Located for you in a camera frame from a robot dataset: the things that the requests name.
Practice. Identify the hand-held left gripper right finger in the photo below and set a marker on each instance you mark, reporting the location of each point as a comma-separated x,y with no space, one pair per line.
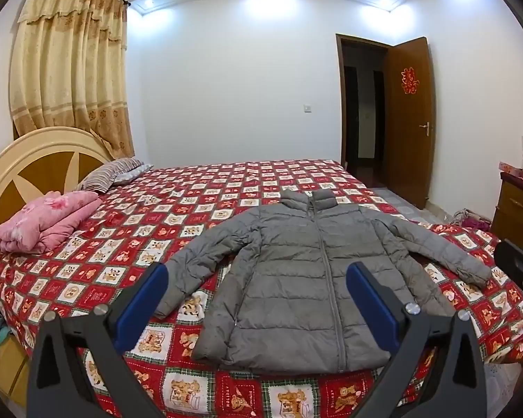
372,309

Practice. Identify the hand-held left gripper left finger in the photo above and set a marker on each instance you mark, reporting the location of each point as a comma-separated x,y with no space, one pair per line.
141,300

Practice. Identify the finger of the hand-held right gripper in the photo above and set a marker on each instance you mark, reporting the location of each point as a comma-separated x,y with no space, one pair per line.
512,257

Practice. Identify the grey puffer jacket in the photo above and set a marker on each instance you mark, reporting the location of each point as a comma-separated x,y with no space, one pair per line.
287,270

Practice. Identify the pile of clothes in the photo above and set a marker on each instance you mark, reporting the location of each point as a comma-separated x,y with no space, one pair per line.
473,220

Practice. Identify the wooden cabinet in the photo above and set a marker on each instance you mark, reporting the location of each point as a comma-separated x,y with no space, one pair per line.
512,204

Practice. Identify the red printed bear blanket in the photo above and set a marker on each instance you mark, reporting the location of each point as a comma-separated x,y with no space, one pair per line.
126,226

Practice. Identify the pink box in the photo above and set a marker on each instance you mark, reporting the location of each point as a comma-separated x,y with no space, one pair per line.
512,170

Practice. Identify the pink folded quilt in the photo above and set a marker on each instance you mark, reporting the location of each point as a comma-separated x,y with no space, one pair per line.
48,222

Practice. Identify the grey patterned pillow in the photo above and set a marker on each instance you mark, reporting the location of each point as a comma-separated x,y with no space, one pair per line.
133,175

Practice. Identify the striped pillow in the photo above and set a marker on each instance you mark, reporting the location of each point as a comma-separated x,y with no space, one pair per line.
109,174

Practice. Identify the brown wooden door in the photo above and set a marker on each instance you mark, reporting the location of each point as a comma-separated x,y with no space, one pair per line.
409,148

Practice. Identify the cream and brown headboard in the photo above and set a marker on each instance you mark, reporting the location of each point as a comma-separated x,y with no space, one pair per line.
48,170

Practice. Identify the red paper door decoration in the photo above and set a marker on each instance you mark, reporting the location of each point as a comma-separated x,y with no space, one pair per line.
409,80

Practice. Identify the beige patterned curtain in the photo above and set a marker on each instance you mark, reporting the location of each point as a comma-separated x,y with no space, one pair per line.
69,74

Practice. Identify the recessed ceiling light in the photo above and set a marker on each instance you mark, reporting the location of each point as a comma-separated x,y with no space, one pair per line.
385,1
147,3

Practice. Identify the wooden bed frame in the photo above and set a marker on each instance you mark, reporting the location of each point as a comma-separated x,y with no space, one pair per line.
8,370

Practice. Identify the brown door frame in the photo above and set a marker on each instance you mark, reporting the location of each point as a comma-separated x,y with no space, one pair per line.
340,96

